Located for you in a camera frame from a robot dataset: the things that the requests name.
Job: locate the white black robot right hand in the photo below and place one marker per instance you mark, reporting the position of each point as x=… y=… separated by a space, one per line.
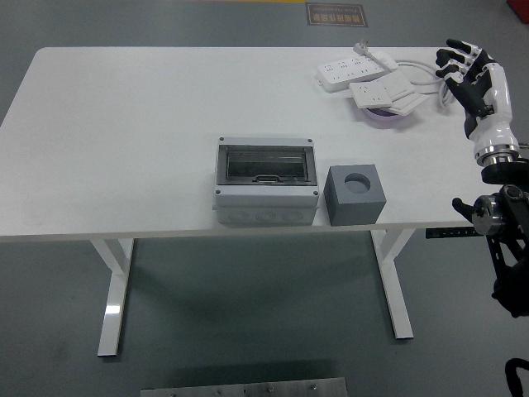
x=498 y=95

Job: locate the grey plastic junction box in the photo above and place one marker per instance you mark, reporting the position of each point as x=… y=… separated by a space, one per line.
x=264 y=198

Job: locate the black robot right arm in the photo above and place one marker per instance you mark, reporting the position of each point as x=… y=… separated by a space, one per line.
x=504 y=207

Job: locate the red box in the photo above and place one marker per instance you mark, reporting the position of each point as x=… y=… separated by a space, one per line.
x=520 y=8

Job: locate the white flat socket panel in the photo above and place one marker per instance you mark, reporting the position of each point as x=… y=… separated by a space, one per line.
x=407 y=105

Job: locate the purple round dish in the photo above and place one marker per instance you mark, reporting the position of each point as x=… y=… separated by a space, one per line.
x=384 y=118

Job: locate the short white power strip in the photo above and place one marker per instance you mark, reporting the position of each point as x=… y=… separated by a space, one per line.
x=376 y=91

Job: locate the white power plug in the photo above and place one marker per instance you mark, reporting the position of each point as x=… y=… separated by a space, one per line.
x=361 y=47

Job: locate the black under-table control strip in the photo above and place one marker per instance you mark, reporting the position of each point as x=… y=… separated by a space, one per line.
x=450 y=233

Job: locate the long white power strip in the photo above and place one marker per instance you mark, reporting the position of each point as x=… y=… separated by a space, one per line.
x=351 y=72

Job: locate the brown floor sign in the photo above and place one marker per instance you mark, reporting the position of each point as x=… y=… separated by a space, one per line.
x=336 y=14

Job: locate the grey holder block with hole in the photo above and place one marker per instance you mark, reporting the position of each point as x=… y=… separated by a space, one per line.
x=351 y=207

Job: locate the white table leg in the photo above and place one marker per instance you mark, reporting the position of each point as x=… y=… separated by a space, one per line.
x=396 y=297
x=113 y=289

